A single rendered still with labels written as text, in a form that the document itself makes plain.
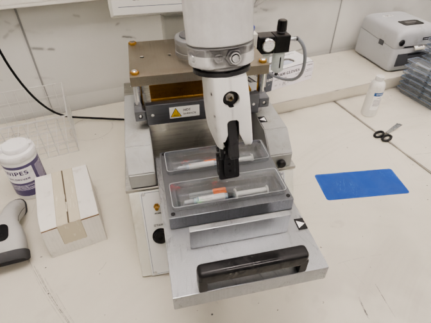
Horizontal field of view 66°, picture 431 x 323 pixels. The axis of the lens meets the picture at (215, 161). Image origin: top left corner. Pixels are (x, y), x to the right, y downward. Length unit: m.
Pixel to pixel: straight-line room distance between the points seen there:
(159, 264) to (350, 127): 0.79
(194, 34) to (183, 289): 0.32
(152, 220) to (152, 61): 0.32
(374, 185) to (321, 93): 0.44
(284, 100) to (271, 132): 0.54
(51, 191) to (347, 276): 0.68
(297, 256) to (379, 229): 0.46
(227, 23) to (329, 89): 0.97
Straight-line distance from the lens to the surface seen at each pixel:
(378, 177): 1.03
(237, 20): 0.40
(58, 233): 0.78
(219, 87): 0.41
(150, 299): 0.72
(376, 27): 1.60
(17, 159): 0.91
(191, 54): 0.42
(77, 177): 0.87
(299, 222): 0.55
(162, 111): 0.67
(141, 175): 0.64
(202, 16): 0.40
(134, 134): 0.68
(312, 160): 1.03
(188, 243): 0.51
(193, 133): 0.79
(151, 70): 0.66
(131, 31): 1.25
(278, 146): 0.68
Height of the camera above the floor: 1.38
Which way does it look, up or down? 40 degrees down
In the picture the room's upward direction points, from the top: straight up
